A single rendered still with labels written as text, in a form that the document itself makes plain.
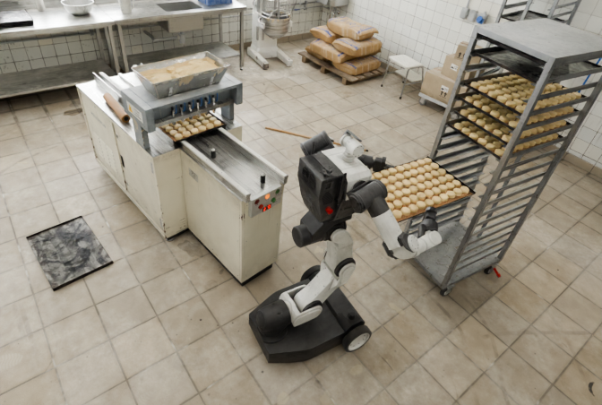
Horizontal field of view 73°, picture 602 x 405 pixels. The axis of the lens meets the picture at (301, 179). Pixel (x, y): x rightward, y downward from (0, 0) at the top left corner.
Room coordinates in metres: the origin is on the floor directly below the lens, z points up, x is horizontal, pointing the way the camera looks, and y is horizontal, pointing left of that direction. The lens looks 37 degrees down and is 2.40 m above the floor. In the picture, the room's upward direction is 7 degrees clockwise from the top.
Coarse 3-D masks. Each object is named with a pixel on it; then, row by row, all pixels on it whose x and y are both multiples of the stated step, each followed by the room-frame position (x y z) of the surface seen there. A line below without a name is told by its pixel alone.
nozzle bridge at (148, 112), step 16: (224, 80) 2.63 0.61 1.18; (128, 96) 2.24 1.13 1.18; (144, 96) 2.26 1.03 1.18; (176, 96) 2.31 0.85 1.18; (192, 96) 2.33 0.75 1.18; (208, 96) 2.51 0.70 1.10; (224, 96) 2.60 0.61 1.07; (240, 96) 2.60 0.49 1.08; (128, 112) 2.26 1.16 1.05; (144, 112) 2.09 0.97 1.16; (160, 112) 2.24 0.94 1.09; (176, 112) 2.33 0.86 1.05; (192, 112) 2.36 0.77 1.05; (224, 112) 2.71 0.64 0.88; (144, 128) 2.12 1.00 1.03; (144, 144) 2.16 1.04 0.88
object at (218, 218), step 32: (192, 160) 2.12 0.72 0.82; (224, 160) 2.14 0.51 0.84; (192, 192) 2.15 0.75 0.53; (224, 192) 1.88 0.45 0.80; (256, 192) 1.86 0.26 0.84; (192, 224) 2.18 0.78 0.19; (224, 224) 1.89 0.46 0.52; (256, 224) 1.85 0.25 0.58; (224, 256) 1.89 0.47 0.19; (256, 256) 1.86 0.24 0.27
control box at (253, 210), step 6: (276, 186) 1.94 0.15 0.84; (264, 192) 1.87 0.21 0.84; (270, 192) 1.88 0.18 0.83; (252, 198) 1.80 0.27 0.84; (258, 198) 1.82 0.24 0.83; (264, 198) 1.85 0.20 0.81; (270, 198) 1.88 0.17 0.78; (276, 198) 1.92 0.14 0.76; (252, 204) 1.78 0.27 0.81; (258, 204) 1.82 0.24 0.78; (264, 204) 1.85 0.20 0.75; (270, 204) 1.88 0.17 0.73; (252, 210) 1.78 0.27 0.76; (258, 210) 1.82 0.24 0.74; (264, 210) 1.85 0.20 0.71; (252, 216) 1.78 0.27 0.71
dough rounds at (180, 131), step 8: (192, 120) 2.46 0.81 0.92; (200, 120) 2.49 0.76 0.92; (208, 120) 2.52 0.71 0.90; (216, 120) 2.52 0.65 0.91; (160, 128) 2.34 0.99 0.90; (168, 128) 2.32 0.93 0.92; (176, 128) 2.35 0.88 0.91; (184, 128) 2.35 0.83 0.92; (192, 128) 2.37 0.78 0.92; (200, 128) 2.37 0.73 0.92; (208, 128) 2.41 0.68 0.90; (176, 136) 2.24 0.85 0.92; (184, 136) 2.28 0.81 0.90
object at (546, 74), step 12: (552, 60) 1.89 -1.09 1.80; (540, 84) 1.89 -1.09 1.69; (528, 108) 1.89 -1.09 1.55; (528, 120) 1.90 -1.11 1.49; (516, 132) 1.90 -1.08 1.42; (516, 144) 1.90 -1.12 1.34; (504, 156) 1.90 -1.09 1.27; (492, 180) 1.90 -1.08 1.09; (492, 192) 1.89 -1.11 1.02; (480, 204) 1.90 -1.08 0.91; (480, 216) 1.90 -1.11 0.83; (468, 228) 1.90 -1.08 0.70; (468, 240) 1.89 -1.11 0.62; (456, 252) 1.91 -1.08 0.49; (456, 264) 1.89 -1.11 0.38; (444, 276) 1.91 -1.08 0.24; (444, 288) 1.89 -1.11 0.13
